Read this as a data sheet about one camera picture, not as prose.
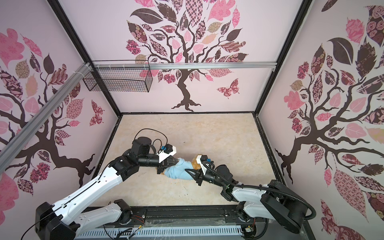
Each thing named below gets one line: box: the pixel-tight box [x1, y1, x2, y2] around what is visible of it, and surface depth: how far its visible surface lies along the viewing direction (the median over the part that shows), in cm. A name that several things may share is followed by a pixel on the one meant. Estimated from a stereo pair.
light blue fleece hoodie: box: [164, 158, 195, 180], surface depth 71 cm
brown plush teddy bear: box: [161, 154, 200, 175], surface depth 69 cm
